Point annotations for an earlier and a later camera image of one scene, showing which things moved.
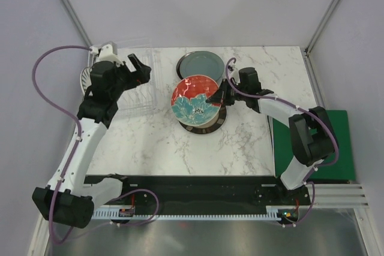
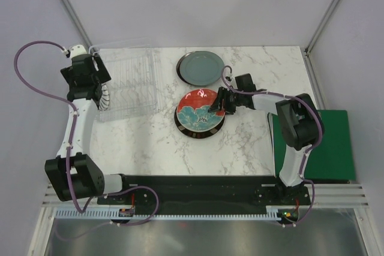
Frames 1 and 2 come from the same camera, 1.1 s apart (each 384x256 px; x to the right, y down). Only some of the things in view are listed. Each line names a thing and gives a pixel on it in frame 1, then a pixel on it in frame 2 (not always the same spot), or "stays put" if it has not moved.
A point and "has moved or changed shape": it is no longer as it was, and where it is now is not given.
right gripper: x=221 y=96 -> x=223 y=93
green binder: x=338 y=169 stays put
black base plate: x=197 y=195 stays put
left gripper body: x=134 y=79 -> x=101 y=75
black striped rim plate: x=207 y=127 -> x=197 y=135
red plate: x=188 y=100 has moved or changed shape
